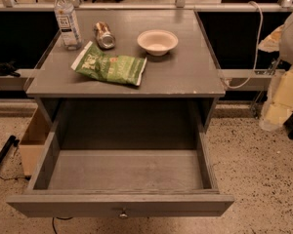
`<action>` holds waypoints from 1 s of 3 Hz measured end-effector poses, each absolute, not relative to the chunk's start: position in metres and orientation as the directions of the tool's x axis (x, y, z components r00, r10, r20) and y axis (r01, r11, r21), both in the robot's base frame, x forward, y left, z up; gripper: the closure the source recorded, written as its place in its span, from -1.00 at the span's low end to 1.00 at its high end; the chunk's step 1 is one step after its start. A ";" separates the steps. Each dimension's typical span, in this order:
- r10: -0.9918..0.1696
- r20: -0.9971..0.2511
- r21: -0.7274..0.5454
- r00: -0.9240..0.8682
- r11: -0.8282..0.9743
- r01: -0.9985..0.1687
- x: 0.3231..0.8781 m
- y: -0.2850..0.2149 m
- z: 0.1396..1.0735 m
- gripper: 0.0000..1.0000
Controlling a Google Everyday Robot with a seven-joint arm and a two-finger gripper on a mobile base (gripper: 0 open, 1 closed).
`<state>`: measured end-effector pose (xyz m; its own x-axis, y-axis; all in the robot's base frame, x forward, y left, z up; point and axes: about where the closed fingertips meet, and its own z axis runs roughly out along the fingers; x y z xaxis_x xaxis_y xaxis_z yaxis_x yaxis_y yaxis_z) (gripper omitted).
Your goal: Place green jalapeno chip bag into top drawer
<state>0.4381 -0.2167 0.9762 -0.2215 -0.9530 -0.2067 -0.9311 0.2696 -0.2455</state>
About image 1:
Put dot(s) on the black pole on floor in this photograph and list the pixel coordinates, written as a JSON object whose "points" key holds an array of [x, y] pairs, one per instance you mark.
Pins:
{"points": [[11, 141]]}

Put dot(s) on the clear plastic water bottle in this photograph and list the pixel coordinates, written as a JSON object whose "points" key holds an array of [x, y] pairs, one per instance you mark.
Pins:
{"points": [[68, 24]]}

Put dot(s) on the metal drawer knob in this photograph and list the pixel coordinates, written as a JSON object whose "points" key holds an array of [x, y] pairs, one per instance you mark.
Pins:
{"points": [[123, 214]]}

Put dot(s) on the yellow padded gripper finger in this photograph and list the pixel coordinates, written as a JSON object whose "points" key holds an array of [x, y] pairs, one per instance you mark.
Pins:
{"points": [[278, 107]]}

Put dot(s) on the silver metal can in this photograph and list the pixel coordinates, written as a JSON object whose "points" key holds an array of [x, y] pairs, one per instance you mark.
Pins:
{"points": [[104, 37]]}

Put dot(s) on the open grey top drawer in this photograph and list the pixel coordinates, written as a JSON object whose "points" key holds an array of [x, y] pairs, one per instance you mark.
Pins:
{"points": [[147, 156]]}

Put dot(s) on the light wooden box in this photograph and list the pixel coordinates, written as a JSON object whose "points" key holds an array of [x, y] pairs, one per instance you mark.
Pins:
{"points": [[32, 142]]}

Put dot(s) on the grey wooden cabinet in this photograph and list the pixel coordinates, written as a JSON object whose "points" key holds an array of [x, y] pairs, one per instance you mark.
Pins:
{"points": [[187, 71]]}

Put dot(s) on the white paper bowl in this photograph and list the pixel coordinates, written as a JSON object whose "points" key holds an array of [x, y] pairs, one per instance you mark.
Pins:
{"points": [[157, 42]]}

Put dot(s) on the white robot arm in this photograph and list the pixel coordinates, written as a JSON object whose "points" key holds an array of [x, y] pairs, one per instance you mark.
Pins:
{"points": [[281, 39]]}

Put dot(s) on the green jalapeno chip bag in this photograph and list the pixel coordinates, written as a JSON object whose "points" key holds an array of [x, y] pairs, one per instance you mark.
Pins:
{"points": [[94, 63]]}

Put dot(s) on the black object on ledge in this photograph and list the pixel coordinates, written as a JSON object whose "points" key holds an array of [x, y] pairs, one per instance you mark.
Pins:
{"points": [[7, 69]]}

